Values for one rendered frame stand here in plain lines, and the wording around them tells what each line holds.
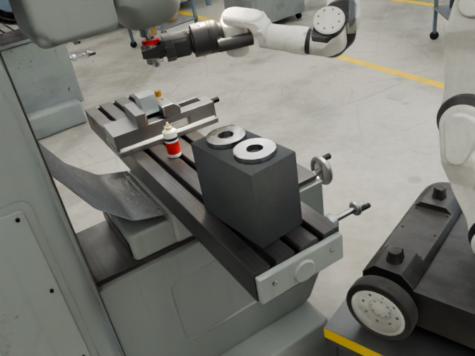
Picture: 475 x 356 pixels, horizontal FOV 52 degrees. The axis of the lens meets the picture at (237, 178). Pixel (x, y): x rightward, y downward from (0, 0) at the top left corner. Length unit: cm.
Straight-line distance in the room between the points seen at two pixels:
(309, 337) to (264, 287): 84
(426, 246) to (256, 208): 71
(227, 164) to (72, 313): 60
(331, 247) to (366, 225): 150
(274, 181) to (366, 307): 65
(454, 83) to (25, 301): 114
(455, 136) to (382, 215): 141
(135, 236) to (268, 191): 51
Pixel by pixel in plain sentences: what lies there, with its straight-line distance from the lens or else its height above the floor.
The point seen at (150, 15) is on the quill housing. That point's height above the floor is 134.
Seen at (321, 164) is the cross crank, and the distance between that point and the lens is 183.
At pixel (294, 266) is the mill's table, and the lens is 104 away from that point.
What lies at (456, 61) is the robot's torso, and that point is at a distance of 127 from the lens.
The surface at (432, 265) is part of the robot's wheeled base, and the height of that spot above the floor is 57.
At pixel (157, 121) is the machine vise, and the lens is 155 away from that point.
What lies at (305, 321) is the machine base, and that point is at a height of 20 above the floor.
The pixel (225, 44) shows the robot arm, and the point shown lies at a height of 123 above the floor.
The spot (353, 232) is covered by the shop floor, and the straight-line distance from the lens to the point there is 254.
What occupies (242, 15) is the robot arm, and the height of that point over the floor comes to 129.
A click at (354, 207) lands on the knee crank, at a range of 184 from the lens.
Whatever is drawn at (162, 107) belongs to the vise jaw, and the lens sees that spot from 154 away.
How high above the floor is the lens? 160
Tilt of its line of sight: 31 degrees down
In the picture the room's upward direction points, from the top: 10 degrees counter-clockwise
